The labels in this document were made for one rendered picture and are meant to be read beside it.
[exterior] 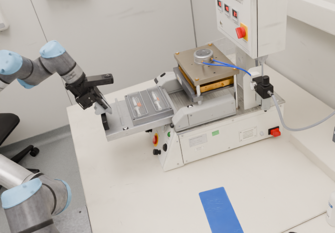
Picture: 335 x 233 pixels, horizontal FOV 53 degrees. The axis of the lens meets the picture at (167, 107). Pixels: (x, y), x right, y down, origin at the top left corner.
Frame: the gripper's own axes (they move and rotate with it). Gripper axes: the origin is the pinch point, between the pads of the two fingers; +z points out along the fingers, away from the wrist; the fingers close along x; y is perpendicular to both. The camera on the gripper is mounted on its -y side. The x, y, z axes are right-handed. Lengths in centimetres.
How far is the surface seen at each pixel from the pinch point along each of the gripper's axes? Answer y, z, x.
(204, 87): -35.9, 8.0, 10.3
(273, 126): -52, 39, 17
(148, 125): -10.0, 8.5, 11.0
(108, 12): -13, 10, -145
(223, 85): -42.7, 10.8, 11.9
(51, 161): 93, 73, -109
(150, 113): -13.2, 5.8, 8.8
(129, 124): -3.8, 5.0, 8.3
